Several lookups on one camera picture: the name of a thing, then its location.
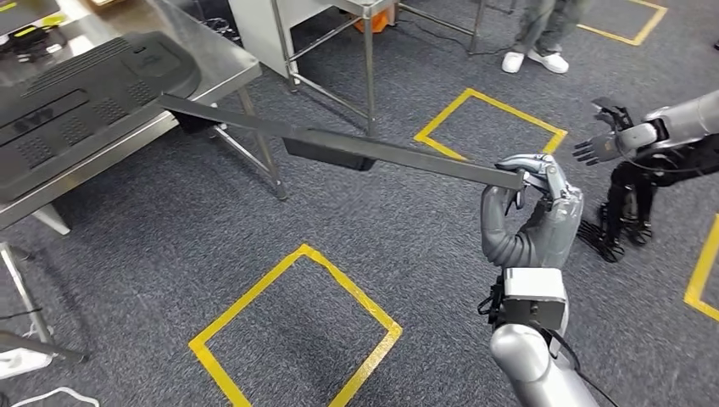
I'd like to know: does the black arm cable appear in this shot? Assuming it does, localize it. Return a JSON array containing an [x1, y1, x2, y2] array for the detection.
[[542, 326, 620, 407]]

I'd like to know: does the yellow floor tape square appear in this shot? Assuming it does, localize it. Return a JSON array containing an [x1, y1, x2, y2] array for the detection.
[[414, 87, 568, 163], [577, 0, 668, 47]]

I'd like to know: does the orange bag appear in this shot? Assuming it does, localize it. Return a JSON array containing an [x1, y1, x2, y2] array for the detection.
[[354, 9, 390, 35]]

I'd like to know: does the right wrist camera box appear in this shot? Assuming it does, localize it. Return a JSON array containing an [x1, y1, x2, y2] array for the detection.
[[477, 267, 568, 332]]

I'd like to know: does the black floor cable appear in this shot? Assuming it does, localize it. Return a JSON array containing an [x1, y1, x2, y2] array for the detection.
[[0, 307, 45, 322], [395, 20, 513, 59]]

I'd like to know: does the large black cover panel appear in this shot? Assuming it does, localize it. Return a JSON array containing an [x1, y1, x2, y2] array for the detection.
[[0, 31, 202, 204]]

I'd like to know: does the white power strip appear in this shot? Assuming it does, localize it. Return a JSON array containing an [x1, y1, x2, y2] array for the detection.
[[0, 347, 54, 380]]

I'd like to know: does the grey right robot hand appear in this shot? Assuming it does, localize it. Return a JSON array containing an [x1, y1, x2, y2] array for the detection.
[[480, 153, 585, 270]]

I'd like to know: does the long black plastic part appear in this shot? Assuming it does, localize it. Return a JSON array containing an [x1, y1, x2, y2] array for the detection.
[[156, 93, 527, 192]]

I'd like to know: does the black charger with yellow label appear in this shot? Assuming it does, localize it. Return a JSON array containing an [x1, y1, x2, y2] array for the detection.
[[0, 25, 69, 64]]

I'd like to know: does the black round stool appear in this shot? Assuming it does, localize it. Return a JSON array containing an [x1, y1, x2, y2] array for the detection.
[[199, 15, 242, 45]]

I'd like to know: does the person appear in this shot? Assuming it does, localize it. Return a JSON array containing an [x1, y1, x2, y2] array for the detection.
[[501, 0, 591, 75]]

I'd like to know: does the white side board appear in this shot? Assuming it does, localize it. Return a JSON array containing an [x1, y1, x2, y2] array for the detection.
[[227, 0, 360, 80]]

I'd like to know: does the stainless steel workbench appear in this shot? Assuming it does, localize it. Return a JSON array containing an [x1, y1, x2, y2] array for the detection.
[[0, 0, 288, 365]]

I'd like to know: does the white power cable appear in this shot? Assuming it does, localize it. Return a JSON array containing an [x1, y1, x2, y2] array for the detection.
[[0, 322, 101, 407]]

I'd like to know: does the stainless steel table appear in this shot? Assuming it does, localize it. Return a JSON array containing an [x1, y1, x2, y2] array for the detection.
[[269, 0, 487, 139]]

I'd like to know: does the black humanoid robot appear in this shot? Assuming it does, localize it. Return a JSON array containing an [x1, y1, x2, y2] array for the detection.
[[572, 89, 719, 264]]

